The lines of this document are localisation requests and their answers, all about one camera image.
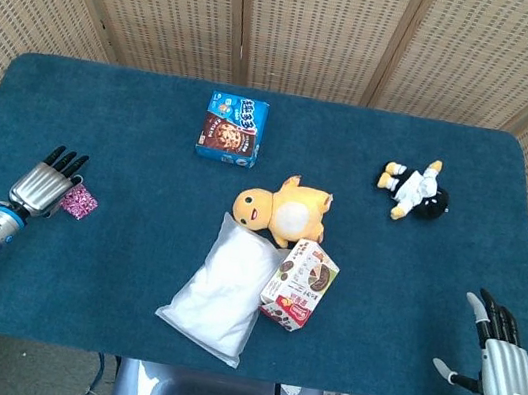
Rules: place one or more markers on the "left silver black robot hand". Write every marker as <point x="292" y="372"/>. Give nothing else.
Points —
<point x="40" y="185"/>

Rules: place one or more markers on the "black penguin plush toy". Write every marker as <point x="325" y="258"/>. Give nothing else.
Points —
<point x="417" y="188"/>

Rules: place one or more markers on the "yellow plush dinosaur toy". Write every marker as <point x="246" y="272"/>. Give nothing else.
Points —
<point x="292" y="212"/>

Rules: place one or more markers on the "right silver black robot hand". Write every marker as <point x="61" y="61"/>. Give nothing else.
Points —
<point x="512" y="378"/>

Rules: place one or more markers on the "woven bamboo folding screen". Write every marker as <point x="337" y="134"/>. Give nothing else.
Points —
<point x="317" y="29"/>

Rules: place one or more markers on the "white red snack box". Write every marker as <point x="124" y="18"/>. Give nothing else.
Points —
<point x="304" y="275"/>

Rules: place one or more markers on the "pink patterned square card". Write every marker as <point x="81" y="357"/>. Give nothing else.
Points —
<point x="83" y="202"/>

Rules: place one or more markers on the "white plastic bag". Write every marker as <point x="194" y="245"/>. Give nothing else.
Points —
<point x="222" y="297"/>

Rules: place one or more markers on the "blue chocolate cookie box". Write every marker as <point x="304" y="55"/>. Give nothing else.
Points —
<point x="229" y="131"/>

